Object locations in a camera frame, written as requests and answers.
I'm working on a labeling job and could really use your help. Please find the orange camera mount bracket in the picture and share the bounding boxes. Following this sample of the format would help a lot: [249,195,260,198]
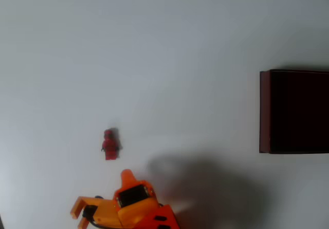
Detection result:
[70,196,121,229]

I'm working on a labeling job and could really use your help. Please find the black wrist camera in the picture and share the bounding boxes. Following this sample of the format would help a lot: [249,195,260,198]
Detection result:
[82,205,98,221]

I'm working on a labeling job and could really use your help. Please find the red lego minifigure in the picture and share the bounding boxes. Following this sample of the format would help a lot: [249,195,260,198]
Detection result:
[101,128,121,161]

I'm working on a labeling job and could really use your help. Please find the dark red open box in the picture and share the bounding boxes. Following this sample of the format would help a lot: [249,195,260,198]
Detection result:
[259,69,329,154]

